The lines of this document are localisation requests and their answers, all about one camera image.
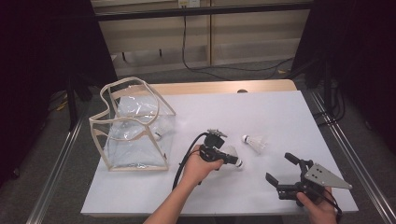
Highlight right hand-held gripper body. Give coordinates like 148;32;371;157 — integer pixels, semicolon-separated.
276;159;354;207

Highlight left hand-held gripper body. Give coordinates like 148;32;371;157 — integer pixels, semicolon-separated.
198;128;228;163

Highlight clear plastic tote bag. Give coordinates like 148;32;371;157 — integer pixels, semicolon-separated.
88;76;177;172

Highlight person's left hand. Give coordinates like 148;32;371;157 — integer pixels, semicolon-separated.
181;148;225;189

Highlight person's right hand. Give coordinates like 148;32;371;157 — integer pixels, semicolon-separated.
295;186;339;224

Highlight white table mat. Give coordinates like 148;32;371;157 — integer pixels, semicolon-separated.
79;90;359;217

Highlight wooden table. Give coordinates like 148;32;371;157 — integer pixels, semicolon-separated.
108;78;298;96

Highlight black metal stand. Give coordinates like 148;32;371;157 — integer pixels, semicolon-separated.
321;59;334;106
66;74;78;132

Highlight black curtain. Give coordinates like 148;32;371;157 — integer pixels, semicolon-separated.
0;0;118;188
290;0;396;153

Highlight beige wooden counter cabinet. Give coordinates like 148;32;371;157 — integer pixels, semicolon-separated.
91;0;312;77

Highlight right hand-held gripper cable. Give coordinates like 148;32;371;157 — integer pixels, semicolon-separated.
323;188;344;224

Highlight hand-held gripper cable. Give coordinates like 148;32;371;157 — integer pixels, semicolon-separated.
171;132;210;191
323;188;344;224

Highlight metal floor rail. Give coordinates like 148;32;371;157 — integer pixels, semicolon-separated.
25;113;87;224
309;90;396;224

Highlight left hand-held gripper cable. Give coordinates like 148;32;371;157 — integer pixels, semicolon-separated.
171;132;210;191

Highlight black floor cables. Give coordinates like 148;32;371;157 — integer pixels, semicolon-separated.
312;78;347;127

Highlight black wall outlet cable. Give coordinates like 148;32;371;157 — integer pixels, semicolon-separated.
181;5;295;81

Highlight white wall outlet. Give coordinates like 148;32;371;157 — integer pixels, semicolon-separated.
177;0;201;8

